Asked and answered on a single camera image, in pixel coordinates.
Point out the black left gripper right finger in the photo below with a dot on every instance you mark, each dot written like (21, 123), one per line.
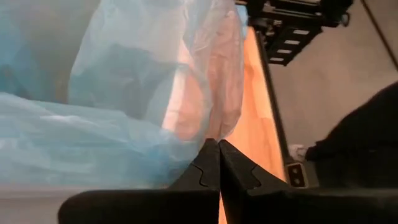
(239, 177)

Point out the black metal table frame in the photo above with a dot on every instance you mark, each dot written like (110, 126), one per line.
(273, 102)

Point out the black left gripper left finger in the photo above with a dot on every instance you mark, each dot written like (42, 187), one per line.
(205, 174)

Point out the black metal bracket plate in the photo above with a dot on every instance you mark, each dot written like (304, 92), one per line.
(297, 175)

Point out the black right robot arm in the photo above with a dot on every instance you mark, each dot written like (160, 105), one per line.
(357, 140)

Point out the blue plastic bag pile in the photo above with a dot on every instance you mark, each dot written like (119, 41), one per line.
(93, 140)

